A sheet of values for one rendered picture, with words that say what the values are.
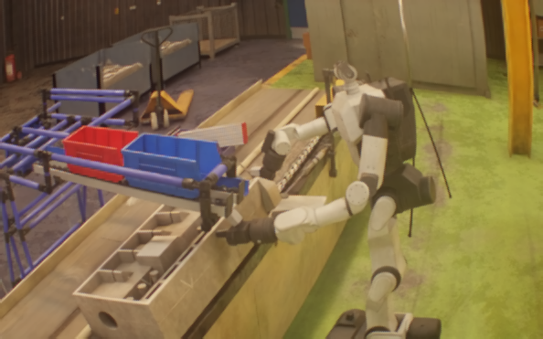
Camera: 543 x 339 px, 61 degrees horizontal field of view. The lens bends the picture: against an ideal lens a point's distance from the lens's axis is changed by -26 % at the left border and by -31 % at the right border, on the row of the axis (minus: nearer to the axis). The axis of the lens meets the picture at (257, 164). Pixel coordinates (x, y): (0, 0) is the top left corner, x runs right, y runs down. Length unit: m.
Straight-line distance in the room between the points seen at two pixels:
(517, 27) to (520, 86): 0.65
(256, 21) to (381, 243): 10.05
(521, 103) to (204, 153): 4.15
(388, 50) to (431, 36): 0.76
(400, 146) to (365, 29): 5.82
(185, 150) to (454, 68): 6.13
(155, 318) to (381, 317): 1.15
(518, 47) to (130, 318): 4.62
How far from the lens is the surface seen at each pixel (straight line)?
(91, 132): 2.25
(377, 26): 7.83
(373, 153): 1.94
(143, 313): 1.77
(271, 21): 12.02
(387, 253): 2.36
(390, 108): 1.95
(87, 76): 7.21
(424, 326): 2.57
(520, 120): 5.69
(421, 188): 2.20
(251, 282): 2.44
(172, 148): 2.06
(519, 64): 5.55
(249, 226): 2.07
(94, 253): 2.62
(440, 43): 7.78
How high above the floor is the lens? 1.95
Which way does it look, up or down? 21 degrees down
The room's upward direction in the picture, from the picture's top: 5 degrees counter-clockwise
